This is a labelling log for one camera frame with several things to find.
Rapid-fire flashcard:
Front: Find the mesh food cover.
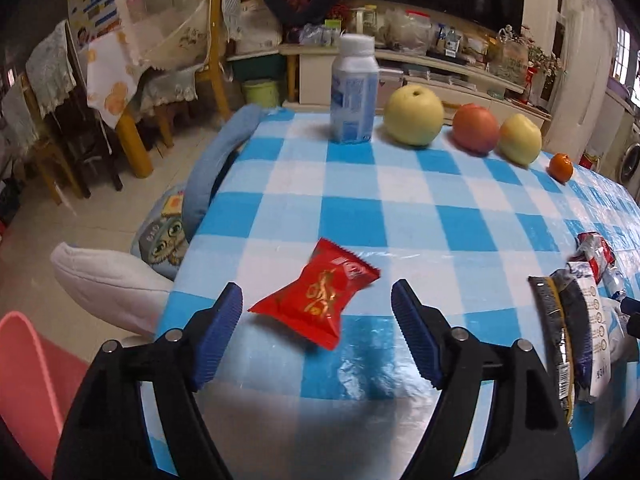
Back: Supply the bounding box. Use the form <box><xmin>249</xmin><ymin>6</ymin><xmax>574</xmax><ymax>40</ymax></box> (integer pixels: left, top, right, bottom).
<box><xmin>115</xmin><ymin>0</ymin><xmax>209</xmax><ymax>70</ymax></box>

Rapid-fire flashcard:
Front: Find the red snack packet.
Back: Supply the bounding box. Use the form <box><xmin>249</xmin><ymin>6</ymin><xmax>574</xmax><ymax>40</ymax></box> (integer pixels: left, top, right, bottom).
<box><xmin>250</xmin><ymin>238</ymin><xmax>381</xmax><ymax>351</ymax></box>

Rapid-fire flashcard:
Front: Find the small yellow pear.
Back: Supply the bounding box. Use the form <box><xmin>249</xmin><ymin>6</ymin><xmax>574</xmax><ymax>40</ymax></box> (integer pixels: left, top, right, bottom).
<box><xmin>498</xmin><ymin>114</ymin><xmax>542</xmax><ymax>167</ymax></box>

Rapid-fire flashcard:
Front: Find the blue white checkered tablecloth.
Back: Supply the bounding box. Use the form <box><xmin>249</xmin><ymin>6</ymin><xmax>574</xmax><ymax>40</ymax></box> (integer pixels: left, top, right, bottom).
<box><xmin>160</xmin><ymin>113</ymin><xmax>639</xmax><ymax>479</ymax></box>

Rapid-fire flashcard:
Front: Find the red apple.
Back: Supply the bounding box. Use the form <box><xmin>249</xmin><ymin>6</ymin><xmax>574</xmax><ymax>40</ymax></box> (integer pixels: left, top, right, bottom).
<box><xmin>451</xmin><ymin>103</ymin><xmax>500</xmax><ymax>155</ymax></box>

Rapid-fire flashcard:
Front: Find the small orange tangerine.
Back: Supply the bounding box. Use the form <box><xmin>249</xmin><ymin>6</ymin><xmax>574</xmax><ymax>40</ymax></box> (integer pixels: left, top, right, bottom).
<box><xmin>547</xmin><ymin>153</ymin><xmax>574</xmax><ymax>184</ymax></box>

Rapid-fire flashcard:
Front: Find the gold black wrapper stick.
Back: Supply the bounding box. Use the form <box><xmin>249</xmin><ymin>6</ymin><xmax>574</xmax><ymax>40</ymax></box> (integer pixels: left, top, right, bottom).
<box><xmin>527</xmin><ymin>276</ymin><xmax>576</xmax><ymax>426</ymax></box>

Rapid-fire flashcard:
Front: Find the clear white blue plastic wrapper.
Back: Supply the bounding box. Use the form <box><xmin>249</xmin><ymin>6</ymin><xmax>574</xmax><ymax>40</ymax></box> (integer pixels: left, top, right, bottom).
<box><xmin>601</xmin><ymin>264</ymin><xmax>627</xmax><ymax>301</ymax></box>

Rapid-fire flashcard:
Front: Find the white curtain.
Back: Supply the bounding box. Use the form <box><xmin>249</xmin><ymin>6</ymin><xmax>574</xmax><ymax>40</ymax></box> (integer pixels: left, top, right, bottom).
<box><xmin>544</xmin><ymin>0</ymin><xmax>616</xmax><ymax>162</ymax></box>

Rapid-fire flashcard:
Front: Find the blue fabric chair back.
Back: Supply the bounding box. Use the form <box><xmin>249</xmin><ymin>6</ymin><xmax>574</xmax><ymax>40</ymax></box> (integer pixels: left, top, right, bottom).
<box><xmin>182</xmin><ymin>104</ymin><xmax>264</xmax><ymax>242</ymax></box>

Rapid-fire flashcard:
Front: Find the grey white cushion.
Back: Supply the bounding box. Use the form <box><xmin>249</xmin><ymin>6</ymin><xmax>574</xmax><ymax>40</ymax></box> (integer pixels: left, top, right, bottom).
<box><xmin>50</xmin><ymin>243</ymin><xmax>172</xmax><ymax>338</ymax></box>

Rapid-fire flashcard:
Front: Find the washing machine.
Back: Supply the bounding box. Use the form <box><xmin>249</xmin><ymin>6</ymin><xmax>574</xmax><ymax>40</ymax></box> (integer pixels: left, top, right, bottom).
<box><xmin>616</xmin><ymin>122</ymin><xmax>639</xmax><ymax>195</ymax></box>

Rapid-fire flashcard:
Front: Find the green waste bucket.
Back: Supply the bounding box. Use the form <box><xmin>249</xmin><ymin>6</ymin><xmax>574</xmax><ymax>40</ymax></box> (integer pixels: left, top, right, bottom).
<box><xmin>242</xmin><ymin>79</ymin><xmax>281</xmax><ymax>108</ymax></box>

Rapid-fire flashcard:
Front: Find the white blue milk bottle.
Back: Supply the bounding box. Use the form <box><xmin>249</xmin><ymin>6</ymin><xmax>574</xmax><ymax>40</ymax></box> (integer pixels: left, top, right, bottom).
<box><xmin>330</xmin><ymin>34</ymin><xmax>378</xmax><ymax>143</ymax></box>

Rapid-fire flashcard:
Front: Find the wooden chair with cover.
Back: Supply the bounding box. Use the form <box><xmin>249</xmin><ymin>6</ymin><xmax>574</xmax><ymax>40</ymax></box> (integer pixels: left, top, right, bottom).
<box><xmin>21</xmin><ymin>20</ymin><xmax>122</xmax><ymax>205</ymax></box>

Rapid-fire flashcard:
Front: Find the white tv cabinet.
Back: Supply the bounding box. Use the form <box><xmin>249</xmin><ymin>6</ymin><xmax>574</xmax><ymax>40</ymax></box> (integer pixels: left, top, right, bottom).
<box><xmin>279</xmin><ymin>44</ymin><xmax>552</xmax><ymax>128</ymax></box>

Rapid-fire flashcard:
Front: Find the owl pattern cushion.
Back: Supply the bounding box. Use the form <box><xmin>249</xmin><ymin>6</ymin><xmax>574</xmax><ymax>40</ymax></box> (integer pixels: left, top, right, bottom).
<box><xmin>130</xmin><ymin>183</ymin><xmax>189</xmax><ymax>281</ymax></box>

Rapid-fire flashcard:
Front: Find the large yellow pear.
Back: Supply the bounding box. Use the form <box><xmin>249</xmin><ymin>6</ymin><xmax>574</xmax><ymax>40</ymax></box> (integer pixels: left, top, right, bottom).
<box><xmin>383</xmin><ymin>84</ymin><xmax>445</xmax><ymax>148</ymax></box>

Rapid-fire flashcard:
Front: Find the red white milk tea packet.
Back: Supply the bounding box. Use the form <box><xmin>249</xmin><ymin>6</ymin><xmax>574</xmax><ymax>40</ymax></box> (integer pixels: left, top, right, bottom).
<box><xmin>568</xmin><ymin>231</ymin><xmax>615</xmax><ymax>284</ymax></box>

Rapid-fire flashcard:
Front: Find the pink plastic trash bin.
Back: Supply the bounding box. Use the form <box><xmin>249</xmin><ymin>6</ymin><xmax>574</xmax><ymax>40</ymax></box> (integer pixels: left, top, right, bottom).
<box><xmin>0</xmin><ymin>311</ymin><xmax>88</xmax><ymax>478</ymax></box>

